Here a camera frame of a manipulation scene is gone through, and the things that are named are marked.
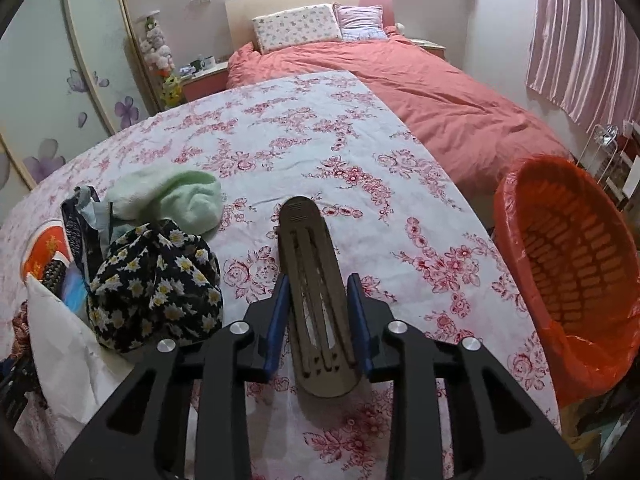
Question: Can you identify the orange plastic laundry basket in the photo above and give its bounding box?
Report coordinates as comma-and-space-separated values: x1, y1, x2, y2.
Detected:
494, 155, 639, 406

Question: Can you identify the white paper bag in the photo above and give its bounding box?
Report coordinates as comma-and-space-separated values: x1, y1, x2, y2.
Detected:
16, 276, 132, 474

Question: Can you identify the cluttered white shelf rack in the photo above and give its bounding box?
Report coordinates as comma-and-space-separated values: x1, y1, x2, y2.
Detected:
577, 119, 639, 210

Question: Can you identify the far bedside table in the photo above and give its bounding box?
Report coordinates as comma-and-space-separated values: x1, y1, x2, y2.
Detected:
409, 38, 446, 60

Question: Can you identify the dark slotted shoe insole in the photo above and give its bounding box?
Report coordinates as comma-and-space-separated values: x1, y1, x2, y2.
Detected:
277, 196, 360, 399

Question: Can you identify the pink striped pillow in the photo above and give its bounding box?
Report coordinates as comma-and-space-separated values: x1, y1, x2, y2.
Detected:
333, 3, 387, 42

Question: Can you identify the dark snack wrapper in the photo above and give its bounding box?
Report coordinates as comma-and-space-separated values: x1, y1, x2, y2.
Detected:
61, 185, 112, 308

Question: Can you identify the white floral pillow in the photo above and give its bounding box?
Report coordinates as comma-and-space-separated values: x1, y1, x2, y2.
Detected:
252, 3, 342, 54

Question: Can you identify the cream pink headboard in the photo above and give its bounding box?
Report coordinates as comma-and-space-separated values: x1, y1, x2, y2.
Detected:
224, 0, 396, 50

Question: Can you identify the coral pink bed duvet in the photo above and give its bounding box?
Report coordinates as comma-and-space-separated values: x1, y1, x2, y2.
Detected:
227, 34, 570, 198

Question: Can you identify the black daisy print cloth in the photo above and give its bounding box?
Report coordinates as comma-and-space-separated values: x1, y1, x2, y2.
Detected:
87, 219, 224, 354

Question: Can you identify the light green towel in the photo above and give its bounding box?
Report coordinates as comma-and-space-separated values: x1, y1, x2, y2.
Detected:
105, 164, 224, 235

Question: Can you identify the stack of plush toys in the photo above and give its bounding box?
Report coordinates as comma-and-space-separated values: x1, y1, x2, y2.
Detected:
138, 10, 181, 110

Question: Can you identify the sliding wardrobe with purple flowers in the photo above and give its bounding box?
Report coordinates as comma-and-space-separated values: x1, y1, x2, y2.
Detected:
1, 0, 157, 203

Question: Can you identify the pink white nightstand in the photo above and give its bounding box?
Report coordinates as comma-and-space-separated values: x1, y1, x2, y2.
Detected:
181, 62, 229, 102

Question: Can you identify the pink striped curtain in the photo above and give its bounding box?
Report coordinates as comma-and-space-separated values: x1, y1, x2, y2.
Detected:
526, 0, 639, 131

